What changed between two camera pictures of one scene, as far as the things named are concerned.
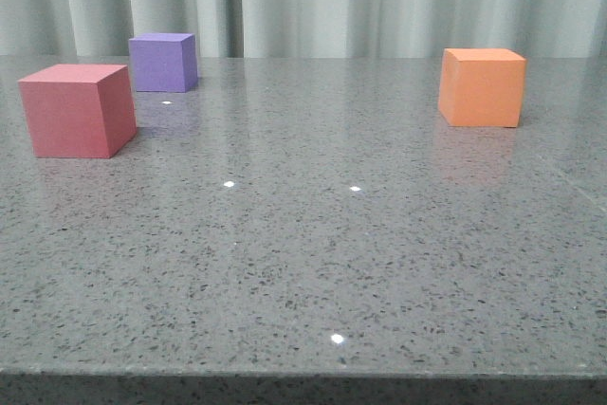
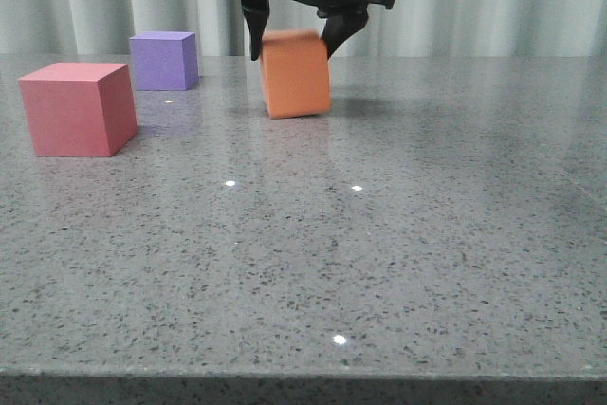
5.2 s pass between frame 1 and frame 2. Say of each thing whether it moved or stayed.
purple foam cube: stayed
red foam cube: stayed
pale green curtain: stayed
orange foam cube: moved
